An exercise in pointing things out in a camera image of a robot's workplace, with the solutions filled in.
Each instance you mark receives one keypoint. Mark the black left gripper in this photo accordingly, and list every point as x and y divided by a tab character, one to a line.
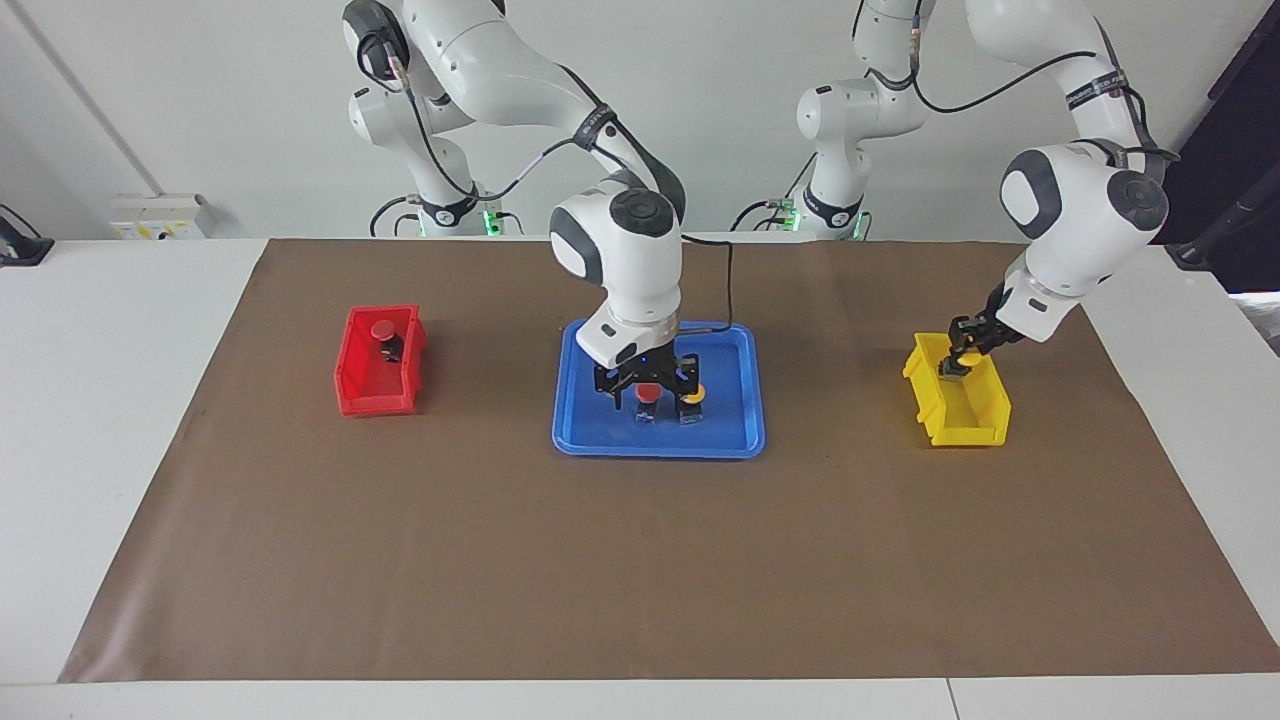
995	318

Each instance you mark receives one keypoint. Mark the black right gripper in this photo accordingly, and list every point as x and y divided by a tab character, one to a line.
650	370

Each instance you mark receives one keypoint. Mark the red push button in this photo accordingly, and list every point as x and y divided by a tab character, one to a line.
648	393
383	328

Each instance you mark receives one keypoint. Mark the yellow push button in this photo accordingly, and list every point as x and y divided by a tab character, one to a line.
966	360
694	396

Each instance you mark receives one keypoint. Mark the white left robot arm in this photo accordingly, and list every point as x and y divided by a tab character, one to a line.
1085	210

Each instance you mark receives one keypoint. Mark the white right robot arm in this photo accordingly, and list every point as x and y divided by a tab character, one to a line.
625	250

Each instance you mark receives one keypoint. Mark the blue plastic tray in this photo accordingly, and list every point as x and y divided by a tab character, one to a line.
600	435

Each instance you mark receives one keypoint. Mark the yellow plastic bin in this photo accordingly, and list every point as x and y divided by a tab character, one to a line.
970	410

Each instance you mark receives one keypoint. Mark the brown table mat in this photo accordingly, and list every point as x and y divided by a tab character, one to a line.
640	560

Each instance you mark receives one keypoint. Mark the black tripod leg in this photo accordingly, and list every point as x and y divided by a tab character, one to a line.
1225	225

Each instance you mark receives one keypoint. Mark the red plastic bin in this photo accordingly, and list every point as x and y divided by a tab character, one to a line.
365	385

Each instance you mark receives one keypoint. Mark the black stand base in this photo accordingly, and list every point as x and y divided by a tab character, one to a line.
22	245

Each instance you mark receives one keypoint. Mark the black wall panel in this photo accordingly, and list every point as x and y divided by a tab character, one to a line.
1225	100

